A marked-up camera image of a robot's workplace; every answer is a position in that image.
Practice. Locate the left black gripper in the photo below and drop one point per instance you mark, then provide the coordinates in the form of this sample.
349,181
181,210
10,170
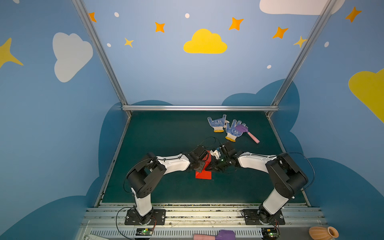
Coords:
205,160

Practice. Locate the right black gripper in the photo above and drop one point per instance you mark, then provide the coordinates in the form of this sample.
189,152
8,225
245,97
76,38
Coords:
218,162

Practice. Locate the red square paper sheet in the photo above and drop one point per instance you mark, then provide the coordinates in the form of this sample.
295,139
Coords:
204,174

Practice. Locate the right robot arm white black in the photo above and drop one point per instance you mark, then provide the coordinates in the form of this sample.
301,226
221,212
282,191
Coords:
287,177

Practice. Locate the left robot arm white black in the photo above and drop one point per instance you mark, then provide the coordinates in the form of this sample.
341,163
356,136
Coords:
146,175

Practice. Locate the left blue dotted work glove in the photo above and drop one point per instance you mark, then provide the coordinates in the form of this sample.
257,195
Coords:
218,125

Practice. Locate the blue dotted work glove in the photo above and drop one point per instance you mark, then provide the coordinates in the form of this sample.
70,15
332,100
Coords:
232,132
218,125

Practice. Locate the right blue dotted work glove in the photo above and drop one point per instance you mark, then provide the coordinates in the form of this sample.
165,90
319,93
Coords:
232,132

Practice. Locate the purple pink brush on table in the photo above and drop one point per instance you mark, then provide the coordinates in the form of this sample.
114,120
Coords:
244,129

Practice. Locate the pink purple brush front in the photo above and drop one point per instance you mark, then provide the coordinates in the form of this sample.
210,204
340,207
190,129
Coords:
222,235

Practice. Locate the right green circuit board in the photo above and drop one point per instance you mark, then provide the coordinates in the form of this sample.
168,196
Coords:
269,234

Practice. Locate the green circuit board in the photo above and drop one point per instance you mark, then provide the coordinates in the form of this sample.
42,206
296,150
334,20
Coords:
144,232
269,234

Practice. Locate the left green circuit board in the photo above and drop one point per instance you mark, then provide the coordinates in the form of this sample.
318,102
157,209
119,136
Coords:
144,232

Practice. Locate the terracotta ribbed vase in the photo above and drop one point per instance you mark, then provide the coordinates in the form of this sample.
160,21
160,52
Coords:
321,233

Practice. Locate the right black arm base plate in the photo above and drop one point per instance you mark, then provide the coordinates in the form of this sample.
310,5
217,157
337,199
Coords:
255,217

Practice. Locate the rear aluminium frame bar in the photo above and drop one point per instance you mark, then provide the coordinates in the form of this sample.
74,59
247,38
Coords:
199,108

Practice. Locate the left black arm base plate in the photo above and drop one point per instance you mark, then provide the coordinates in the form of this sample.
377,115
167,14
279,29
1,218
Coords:
153,217

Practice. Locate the front aluminium rail base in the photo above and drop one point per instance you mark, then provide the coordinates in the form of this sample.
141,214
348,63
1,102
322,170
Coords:
182,221

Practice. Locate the left aluminium frame post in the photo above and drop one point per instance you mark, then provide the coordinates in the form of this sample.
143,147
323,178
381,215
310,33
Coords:
88,24

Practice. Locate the aluminium frame post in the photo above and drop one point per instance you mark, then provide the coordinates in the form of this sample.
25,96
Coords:
305,50
88,24

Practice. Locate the right aluminium frame post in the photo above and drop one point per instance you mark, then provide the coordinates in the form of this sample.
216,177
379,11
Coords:
305,50

